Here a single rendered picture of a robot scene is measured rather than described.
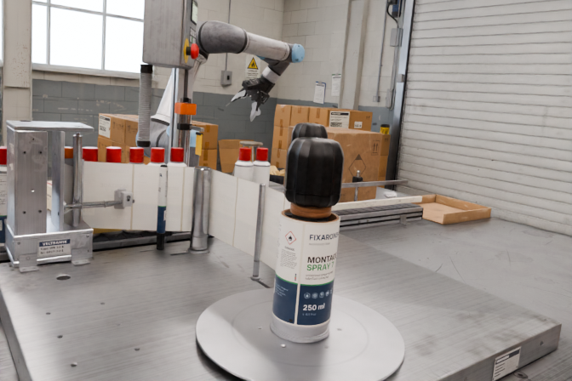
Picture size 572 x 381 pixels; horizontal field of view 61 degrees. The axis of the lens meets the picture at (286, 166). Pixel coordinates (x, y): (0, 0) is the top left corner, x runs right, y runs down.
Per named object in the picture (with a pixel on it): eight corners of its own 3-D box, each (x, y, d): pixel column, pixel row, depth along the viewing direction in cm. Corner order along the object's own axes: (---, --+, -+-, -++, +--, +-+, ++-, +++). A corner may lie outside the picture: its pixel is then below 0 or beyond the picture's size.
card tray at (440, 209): (443, 224, 171) (444, 213, 171) (387, 207, 192) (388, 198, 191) (489, 218, 189) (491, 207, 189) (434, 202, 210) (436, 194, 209)
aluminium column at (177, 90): (170, 231, 137) (182, -15, 127) (164, 227, 140) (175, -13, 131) (185, 230, 139) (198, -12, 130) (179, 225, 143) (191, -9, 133)
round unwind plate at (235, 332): (274, 432, 51) (275, 422, 51) (162, 315, 76) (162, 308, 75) (448, 358, 70) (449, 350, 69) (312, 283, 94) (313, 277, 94)
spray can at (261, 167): (254, 222, 135) (260, 149, 132) (244, 218, 139) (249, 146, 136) (269, 220, 138) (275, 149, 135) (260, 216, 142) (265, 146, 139)
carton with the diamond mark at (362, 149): (327, 206, 177) (334, 132, 173) (282, 193, 194) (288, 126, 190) (375, 198, 198) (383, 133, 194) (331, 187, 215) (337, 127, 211)
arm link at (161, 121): (152, 156, 164) (207, 13, 173) (127, 150, 173) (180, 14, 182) (178, 167, 173) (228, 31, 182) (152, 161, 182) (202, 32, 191)
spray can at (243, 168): (237, 224, 132) (242, 149, 129) (227, 218, 136) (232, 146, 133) (253, 222, 135) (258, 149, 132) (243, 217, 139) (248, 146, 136)
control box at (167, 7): (140, 62, 116) (144, -20, 114) (157, 66, 133) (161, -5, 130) (183, 66, 117) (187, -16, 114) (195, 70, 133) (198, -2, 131)
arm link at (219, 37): (223, 16, 165) (307, 41, 203) (202, 17, 171) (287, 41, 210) (220, 51, 166) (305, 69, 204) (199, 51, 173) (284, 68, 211)
